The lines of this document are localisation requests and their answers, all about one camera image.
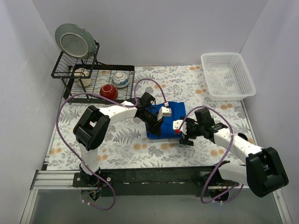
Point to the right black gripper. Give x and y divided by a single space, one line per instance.
186 132

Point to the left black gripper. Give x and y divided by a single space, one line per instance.
154 122

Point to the blue printed t shirt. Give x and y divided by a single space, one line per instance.
177 111

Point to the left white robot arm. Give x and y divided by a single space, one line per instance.
91 129

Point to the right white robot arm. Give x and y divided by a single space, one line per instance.
262 170

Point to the floral table mat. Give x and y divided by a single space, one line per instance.
126 144

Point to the dark blue mug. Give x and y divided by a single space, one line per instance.
243 136

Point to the red bowl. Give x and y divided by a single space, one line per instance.
109 91

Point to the white blue patterned bowl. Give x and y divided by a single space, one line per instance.
120 79

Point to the white plastic basket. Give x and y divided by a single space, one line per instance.
227 76

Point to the cream mug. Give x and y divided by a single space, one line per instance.
83 77

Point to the grey green plate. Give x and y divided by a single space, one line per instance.
75 41

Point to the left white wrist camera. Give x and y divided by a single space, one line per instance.
164 112

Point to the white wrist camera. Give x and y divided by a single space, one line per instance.
180 127
164 112

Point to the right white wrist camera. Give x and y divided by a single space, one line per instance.
180 127

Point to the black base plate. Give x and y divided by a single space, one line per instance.
147 181

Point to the black wire dish rack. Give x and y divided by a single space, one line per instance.
100 73

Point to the aluminium frame rail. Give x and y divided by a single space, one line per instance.
54 200

